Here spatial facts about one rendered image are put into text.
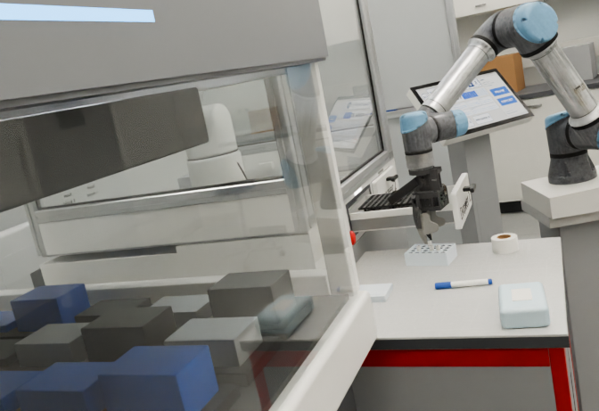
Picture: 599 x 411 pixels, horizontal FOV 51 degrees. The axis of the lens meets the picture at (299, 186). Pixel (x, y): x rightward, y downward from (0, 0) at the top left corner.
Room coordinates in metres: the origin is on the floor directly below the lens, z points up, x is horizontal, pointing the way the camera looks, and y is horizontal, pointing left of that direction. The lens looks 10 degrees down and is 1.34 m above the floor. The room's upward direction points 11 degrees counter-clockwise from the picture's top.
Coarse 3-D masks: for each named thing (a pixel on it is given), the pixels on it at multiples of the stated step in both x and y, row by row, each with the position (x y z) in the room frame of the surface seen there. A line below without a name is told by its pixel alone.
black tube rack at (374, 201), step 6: (372, 198) 2.04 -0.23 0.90; (378, 198) 2.02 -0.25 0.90; (384, 198) 2.00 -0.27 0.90; (408, 198) 1.93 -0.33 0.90; (366, 204) 1.96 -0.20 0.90; (372, 204) 1.94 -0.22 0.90; (378, 204) 1.93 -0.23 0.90; (384, 204) 1.91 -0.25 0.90; (390, 204) 1.89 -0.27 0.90; (396, 204) 1.88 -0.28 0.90; (402, 204) 1.87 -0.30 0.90; (408, 204) 1.86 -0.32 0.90; (366, 210) 2.00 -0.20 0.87; (372, 210) 1.98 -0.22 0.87
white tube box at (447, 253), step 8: (424, 248) 1.72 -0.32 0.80; (440, 248) 1.70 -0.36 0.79; (448, 248) 1.67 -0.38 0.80; (408, 256) 1.69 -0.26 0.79; (416, 256) 1.68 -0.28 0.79; (424, 256) 1.66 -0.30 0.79; (432, 256) 1.65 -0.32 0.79; (440, 256) 1.64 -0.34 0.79; (448, 256) 1.64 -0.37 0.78; (408, 264) 1.69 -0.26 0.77; (416, 264) 1.68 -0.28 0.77; (424, 264) 1.67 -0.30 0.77; (432, 264) 1.65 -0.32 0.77; (440, 264) 1.64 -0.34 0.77; (448, 264) 1.63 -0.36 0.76
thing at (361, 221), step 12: (360, 204) 2.07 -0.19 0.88; (360, 216) 1.89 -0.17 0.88; (372, 216) 1.87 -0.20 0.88; (384, 216) 1.86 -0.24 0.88; (396, 216) 1.84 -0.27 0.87; (408, 216) 1.83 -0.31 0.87; (444, 216) 1.78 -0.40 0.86; (360, 228) 1.89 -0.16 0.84; (372, 228) 1.87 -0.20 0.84; (384, 228) 1.86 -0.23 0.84
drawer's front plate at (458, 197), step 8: (464, 176) 1.96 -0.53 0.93; (456, 184) 1.87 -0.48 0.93; (464, 184) 1.93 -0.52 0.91; (456, 192) 1.77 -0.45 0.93; (464, 192) 1.91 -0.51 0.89; (456, 200) 1.75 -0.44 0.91; (464, 200) 1.88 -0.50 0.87; (456, 208) 1.75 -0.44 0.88; (464, 208) 1.86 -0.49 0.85; (456, 216) 1.75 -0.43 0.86; (464, 216) 1.84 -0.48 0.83; (456, 224) 1.75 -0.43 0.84
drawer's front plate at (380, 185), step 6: (390, 168) 2.39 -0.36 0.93; (384, 174) 2.28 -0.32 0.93; (390, 174) 2.36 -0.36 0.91; (378, 180) 2.19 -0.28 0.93; (384, 180) 2.27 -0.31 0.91; (396, 180) 2.42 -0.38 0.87; (378, 186) 2.18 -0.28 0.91; (384, 186) 2.25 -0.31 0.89; (396, 186) 2.41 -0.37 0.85; (378, 192) 2.17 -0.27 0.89; (384, 192) 2.24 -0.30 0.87
